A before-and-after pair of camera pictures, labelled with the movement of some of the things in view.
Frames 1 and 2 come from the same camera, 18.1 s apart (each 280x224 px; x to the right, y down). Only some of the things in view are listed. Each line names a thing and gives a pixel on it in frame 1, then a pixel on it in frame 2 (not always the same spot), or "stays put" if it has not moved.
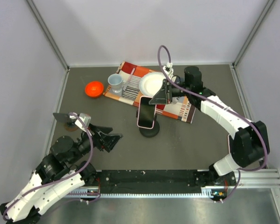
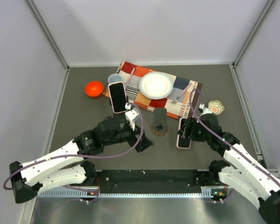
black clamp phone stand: [150, 133] -> [121, 116]
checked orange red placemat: [180, 108] stays put
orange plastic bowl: [94, 88] stays put
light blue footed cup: [115, 80] stays put
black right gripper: [163, 96] -> [195, 123]
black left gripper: [109, 141] -> [144, 143]
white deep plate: [150, 83] stays put
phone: [146, 113] -> [117, 92]
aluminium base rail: [267, 179] stays put
